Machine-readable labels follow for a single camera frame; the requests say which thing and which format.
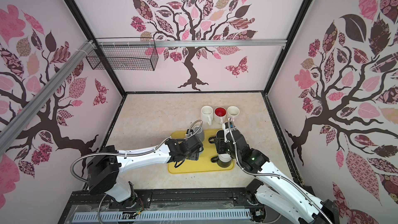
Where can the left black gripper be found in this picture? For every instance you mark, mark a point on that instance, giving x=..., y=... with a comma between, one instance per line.
x=195, y=156

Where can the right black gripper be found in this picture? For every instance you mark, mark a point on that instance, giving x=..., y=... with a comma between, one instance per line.
x=219, y=145

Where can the white mug red interior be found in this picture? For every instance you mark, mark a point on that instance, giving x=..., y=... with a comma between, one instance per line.
x=220, y=114

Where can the pale pink mug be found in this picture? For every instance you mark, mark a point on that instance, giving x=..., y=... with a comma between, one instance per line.
x=233, y=112

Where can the white ribbed-base mug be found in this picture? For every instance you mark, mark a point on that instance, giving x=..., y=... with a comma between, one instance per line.
x=207, y=114

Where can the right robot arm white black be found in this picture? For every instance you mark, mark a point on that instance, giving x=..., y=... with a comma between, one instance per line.
x=270, y=186

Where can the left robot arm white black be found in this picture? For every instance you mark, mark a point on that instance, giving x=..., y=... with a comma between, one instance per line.
x=106, y=168

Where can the all black mug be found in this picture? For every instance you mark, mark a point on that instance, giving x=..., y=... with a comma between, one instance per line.
x=218, y=138

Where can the black mug white base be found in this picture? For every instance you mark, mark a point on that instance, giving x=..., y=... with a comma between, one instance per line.
x=222, y=160

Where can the grey mug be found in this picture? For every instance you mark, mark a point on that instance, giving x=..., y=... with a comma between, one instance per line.
x=199, y=133

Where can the yellow plastic tray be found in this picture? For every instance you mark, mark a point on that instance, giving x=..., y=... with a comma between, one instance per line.
x=203, y=164

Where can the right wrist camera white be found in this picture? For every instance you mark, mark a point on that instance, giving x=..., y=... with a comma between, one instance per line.
x=227, y=127

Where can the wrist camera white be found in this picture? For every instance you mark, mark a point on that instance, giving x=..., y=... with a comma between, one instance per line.
x=227, y=127
x=189, y=133

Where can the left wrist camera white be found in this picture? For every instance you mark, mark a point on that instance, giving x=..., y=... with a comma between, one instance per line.
x=189, y=133

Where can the white slotted cable duct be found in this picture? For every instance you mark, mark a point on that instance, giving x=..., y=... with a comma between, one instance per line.
x=162, y=216

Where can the black wire basket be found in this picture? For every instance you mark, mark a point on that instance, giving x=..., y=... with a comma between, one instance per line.
x=124, y=55

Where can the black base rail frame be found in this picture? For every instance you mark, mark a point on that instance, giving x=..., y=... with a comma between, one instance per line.
x=174, y=199

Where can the back aluminium rail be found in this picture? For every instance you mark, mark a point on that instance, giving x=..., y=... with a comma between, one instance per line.
x=198, y=43

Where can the aluminium rail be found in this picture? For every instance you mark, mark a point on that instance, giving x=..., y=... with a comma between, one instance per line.
x=198, y=43
x=17, y=125

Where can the left aluminium rail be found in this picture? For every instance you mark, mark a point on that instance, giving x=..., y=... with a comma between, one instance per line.
x=17, y=125

